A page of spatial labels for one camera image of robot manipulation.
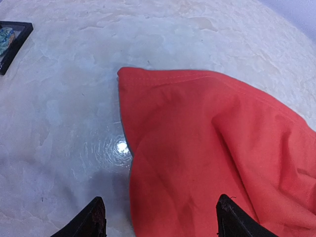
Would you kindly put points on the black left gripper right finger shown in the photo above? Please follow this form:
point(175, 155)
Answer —
point(235, 222)

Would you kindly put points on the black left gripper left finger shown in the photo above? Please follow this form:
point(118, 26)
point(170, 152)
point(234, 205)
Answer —
point(90, 222)

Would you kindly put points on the red t-shirt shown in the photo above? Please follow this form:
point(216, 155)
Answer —
point(196, 135)

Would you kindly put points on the black display box green brooch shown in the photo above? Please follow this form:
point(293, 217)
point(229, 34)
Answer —
point(12, 37)

